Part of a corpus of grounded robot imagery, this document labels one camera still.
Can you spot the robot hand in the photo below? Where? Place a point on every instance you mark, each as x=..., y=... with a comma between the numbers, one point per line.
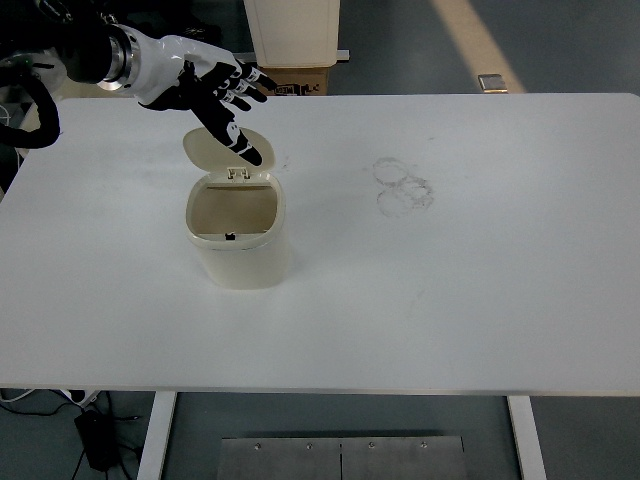
x=160, y=65

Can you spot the cream lidded trash bin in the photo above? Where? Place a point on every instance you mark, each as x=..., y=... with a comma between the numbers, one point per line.
x=240, y=260

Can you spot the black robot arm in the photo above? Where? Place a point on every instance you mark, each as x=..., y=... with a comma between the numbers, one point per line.
x=85, y=55

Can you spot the white cabinet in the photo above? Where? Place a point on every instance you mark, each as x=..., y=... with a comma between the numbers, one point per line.
x=295, y=30

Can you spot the brown cardboard box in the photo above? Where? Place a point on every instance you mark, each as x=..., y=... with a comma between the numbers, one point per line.
x=300, y=82

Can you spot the square metal floor plate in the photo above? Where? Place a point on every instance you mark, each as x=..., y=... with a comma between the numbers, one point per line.
x=493, y=83

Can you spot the white table leg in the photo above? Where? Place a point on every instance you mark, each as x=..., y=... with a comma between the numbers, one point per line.
x=156, y=435
x=527, y=440

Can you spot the black power adapter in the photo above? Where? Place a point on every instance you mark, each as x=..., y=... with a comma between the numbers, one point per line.
x=97, y=440

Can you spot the grey metal plate with screws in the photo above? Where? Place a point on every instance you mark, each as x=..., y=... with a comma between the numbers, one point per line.
x=300, y=462

